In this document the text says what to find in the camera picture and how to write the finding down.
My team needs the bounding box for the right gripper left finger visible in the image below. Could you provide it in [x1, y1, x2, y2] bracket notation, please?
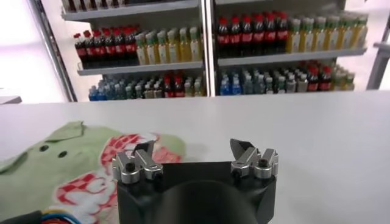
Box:
[112, 139, 164, 185]

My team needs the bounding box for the small red label cola bottle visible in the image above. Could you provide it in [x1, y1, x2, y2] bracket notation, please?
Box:
[319, 65, 333, 92]
[163, 75, 175, 99]
[174, 75, 185, 98]
[307, 66, 320, 93]

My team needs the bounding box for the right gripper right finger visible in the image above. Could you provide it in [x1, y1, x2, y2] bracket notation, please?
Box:
[230, 138, 280, 180]

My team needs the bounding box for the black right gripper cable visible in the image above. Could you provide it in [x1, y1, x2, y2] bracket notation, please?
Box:
[0, 208, 83, 224]

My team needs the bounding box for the small blue drink bottle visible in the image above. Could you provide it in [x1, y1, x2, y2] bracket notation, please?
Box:
[230, 72, 243, 96]
[97, 84, 108, 101]
[219, 72, 232, 96]
[88, 86, 99, 102]

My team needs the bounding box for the grey metal shelf rack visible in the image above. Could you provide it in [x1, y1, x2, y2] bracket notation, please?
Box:
[210, 0, 369, 97]
[60, 0, 211, 102]

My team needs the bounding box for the yellow tea bottle green cap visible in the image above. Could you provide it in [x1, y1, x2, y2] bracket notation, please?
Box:
[300, 17, 314, 53]
[326, 15, 341, 52]
[313, 16, 327, 52]
[288, 18, 302, 54]
[339, 15, 354, 51]
[353, 14, 369, 49]

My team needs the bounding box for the red cap cola bottle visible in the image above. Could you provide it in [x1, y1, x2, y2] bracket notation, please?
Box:
[217, 17, 230, 58]
[275, 12, 289, 55]
[126, 27, 138, 66]
[116, 28, 127, 66]
[229, 16, 241, 58]
[95, 29, 107, 68]
[264, 13, 277, 56]
[240, 15, 254, 57]
[85, 30, 96, 68]
[252, 14, 265, 57]
[74, 32, 86, 70]
[105, 29, 117, 67]

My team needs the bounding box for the yellow juice bottle white cap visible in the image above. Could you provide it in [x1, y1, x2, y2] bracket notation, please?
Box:
[146, 31, 158, 65]
[168, 29, 180, 63]
[179, 27, 191, 63]
[157, 30, 169, 64]
[190, 26, 204, 62]
[135, 32, 147, 66]

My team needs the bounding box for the small green water bottle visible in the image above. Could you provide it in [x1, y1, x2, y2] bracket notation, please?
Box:
[253, 70, 265, 94]
[107, 83, 118, 100]
[117, 82, 128, 100]
[242, 71, 254, 95]

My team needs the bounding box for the light green t-shirt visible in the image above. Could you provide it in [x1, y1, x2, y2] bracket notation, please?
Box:
[0, 121, 186, 224]

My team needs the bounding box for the black slanted pole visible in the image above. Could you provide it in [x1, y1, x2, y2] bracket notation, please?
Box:
[27, 0, 79, 103]

